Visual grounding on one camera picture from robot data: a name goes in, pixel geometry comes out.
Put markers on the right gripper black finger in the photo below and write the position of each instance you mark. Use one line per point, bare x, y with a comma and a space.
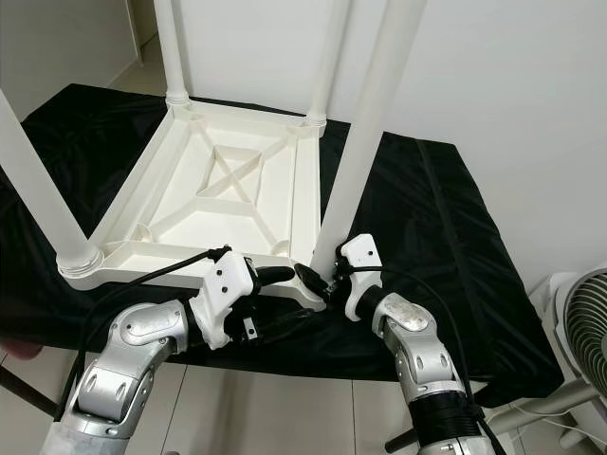
311, 278

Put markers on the white plastic table top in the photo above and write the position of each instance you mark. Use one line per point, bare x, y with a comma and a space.
199, 223

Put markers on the white plastic table leg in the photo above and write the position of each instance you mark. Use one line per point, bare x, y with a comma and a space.
38, 180
171, 47
330, 52
379, 104

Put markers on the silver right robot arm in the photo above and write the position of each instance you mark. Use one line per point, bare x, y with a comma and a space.
422, 351

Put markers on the black table cloth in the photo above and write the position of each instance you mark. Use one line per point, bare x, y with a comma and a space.
465, 284

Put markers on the black metal table leg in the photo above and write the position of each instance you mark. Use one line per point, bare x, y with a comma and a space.
403, 441
21, 391

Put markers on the grey metal tube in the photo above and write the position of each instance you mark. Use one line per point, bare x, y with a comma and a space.
541, 408

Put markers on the white floor fan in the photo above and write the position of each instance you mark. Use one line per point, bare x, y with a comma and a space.
583, 332

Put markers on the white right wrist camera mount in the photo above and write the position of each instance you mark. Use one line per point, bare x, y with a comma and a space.
360, 251

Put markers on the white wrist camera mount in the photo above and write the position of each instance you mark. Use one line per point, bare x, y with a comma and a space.
228, 282
360, 251

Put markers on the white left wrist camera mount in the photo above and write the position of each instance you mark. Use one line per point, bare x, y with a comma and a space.
228, 282

